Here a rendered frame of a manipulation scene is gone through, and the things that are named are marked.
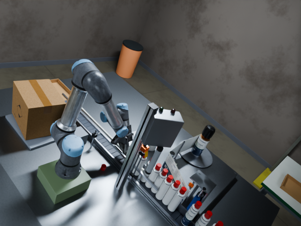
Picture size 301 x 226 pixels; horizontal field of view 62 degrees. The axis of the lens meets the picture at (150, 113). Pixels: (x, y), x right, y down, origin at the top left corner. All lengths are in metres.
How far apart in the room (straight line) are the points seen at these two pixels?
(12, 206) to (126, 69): 3.44
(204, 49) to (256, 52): 0.88
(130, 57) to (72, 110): 3.13
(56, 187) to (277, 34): 3.37
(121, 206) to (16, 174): 0.64
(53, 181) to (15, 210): 0.22
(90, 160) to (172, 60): 3.37
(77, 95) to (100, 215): 0.70
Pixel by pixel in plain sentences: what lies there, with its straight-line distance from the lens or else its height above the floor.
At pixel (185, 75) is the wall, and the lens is 4.69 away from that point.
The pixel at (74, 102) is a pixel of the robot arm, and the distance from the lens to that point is 1.41.
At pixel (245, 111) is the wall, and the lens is 4.22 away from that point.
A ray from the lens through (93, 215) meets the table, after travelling 1.58.
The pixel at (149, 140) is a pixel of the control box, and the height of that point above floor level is 1.33.
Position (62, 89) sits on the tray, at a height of 0.83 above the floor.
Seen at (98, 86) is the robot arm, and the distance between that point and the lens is 1.25.
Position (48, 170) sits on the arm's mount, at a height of 0.92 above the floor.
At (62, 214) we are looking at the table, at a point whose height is 0.83.
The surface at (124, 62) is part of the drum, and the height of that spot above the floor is 0.31.
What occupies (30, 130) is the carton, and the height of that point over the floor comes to 0.94.
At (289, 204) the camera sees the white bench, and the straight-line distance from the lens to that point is 2.55.
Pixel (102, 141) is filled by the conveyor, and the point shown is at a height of 0.88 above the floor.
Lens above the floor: 2.16
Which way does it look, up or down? 33 degrees down
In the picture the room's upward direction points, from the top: 23 degrees clockwise
